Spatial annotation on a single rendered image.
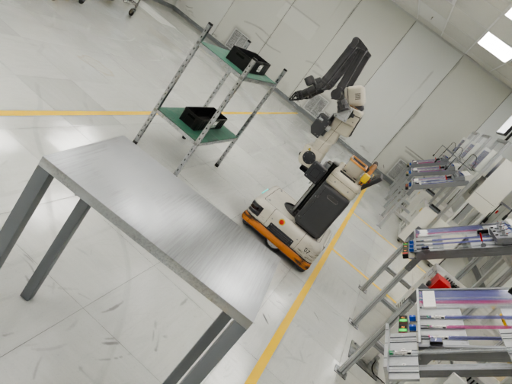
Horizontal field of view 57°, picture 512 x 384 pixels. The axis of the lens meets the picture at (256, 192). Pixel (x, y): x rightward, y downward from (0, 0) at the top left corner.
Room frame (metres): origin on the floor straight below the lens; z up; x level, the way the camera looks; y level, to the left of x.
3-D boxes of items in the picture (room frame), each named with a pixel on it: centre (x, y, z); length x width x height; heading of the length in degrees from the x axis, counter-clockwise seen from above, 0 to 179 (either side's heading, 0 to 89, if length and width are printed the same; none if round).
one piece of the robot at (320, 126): (3.77, -0.10, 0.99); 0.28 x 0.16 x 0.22; 173
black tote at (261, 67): (3.86, 0.68, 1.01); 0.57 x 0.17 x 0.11; 173
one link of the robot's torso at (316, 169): (3.70, -0.21, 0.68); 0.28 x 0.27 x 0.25; 173
